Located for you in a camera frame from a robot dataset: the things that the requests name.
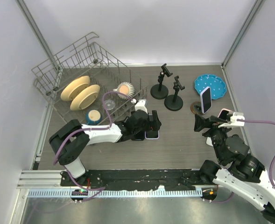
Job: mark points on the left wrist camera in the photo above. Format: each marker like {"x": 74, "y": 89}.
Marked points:
{"x": 140, "y": 105}

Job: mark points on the beige plate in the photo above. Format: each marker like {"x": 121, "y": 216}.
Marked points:
{"x": 85, "y": 98}
{"x": 74, "y": 88}

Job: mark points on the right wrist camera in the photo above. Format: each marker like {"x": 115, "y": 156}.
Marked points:
{"x": 235, "y": 119}

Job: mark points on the white cable duct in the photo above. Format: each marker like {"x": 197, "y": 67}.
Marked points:
{"x": 161, "y": 192}

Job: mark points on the blue mug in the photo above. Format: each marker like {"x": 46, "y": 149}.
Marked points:
{"x": 93, "y": 117}

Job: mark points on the purple case phone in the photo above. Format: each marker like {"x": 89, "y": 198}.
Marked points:
{"x": 152, "y": 135}

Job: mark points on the beige plate rear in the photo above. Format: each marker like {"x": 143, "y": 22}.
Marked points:
{"x": 74, "y": 88}

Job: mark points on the black phone stand tall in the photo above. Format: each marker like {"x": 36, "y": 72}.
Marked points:
{"x": 175, "y": 102}

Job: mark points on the blue polka dot plate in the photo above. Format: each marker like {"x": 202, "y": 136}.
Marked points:
{"x": 216, "y": 84}

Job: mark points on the white phone stand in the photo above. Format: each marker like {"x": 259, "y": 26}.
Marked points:
{"x": 209, "y": 141}

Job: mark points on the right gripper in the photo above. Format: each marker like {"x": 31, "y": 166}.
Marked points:
{"x": 200, "y": 122}

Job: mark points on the black phone stand short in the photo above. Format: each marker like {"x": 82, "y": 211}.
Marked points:
{"x": 160, "y": 91}

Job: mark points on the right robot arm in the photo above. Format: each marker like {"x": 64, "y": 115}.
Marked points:
{"x": 236, "y": 169}

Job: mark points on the black phone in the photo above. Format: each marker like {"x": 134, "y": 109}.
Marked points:
{"x": 138, "y": 136}

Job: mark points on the grey wire dish rack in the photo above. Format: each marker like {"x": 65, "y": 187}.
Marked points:
{"x": 85, "y": 57}

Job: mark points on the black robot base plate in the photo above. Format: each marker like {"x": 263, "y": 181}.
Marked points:
{"x": 143, "y": 179}

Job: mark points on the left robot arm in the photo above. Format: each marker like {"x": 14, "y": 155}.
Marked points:
{"x": 70, "y": 140}

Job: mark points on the beige plate front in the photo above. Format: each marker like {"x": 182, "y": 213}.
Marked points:
{"x": 85, "y": 98}

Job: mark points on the ribbed white mug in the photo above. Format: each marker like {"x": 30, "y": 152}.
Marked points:
{"x": 125, "y": 89}

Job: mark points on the clear glass cup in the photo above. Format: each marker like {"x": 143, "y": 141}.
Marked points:
{"x": 109, "y": 104}

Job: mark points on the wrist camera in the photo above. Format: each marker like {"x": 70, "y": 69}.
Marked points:
{"x": 140, "y": 105}
{"x": 235, "y": 119}

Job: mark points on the pink case phone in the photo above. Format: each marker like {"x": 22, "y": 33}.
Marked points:
{"x": 223, "y": 113}

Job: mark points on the lavender phone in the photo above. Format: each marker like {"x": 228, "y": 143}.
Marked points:
{"x": 206, "y": 100}

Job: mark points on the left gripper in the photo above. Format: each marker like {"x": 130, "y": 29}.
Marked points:
{"x": 152, "y": 125}

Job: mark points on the wooden base phone stand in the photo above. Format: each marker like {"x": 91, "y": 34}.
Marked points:
{"x": 196, "y": 108}

